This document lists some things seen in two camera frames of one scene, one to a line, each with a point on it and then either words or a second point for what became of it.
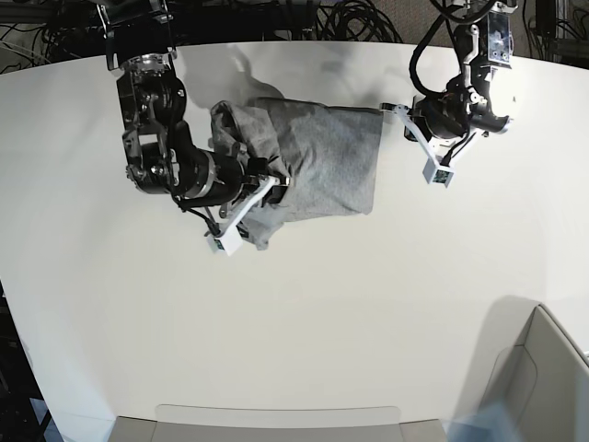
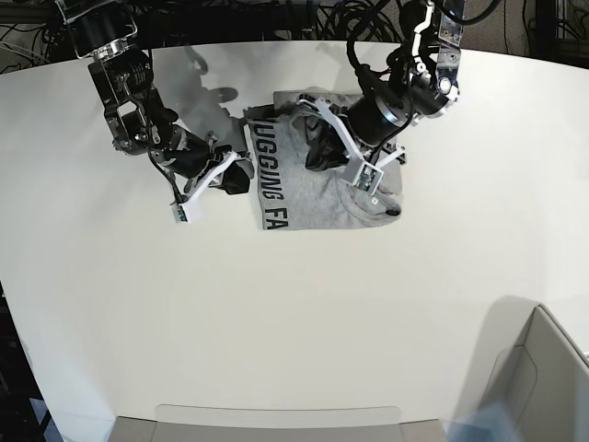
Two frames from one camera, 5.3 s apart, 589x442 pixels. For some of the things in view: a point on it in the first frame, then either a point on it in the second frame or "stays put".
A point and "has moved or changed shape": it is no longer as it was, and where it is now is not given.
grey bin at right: [527, 361] stays put
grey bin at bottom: [193, 423] stays put
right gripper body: [444, 118] to [366, 124]
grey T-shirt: [329, 157] has moved or changed shape
